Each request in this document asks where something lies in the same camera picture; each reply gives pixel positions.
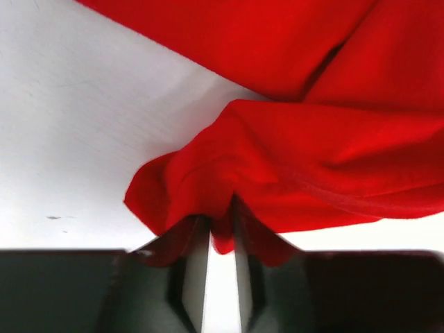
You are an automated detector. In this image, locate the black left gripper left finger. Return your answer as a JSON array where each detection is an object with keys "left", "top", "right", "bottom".
[{"left": 1, "top": 216, "right": 210, "bottom": 332}]

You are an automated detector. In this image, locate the red t shirt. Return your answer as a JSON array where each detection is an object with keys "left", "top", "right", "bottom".
[{"left": 85, "top": 1, "right": 443, "bottom": 254}]

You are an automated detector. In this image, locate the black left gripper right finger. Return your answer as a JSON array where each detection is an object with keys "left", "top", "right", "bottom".
[{"left": 231, "top": 198, "right": 443, "bottom": 332}]

